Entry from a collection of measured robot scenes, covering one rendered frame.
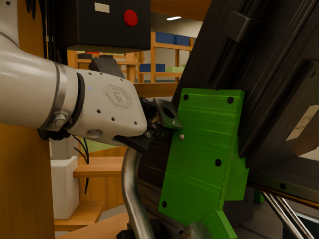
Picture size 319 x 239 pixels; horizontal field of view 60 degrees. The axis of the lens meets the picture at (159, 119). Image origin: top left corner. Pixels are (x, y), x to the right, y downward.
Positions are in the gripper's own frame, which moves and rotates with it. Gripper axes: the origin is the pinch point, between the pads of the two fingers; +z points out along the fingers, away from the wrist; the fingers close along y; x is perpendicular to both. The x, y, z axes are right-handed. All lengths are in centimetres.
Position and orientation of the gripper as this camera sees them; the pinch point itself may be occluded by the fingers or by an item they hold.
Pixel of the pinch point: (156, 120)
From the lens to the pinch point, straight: 45.6
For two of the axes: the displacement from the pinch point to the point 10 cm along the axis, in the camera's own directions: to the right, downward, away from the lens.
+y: -3.0, -7.8, 5.5
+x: -6.1, 6.0, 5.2
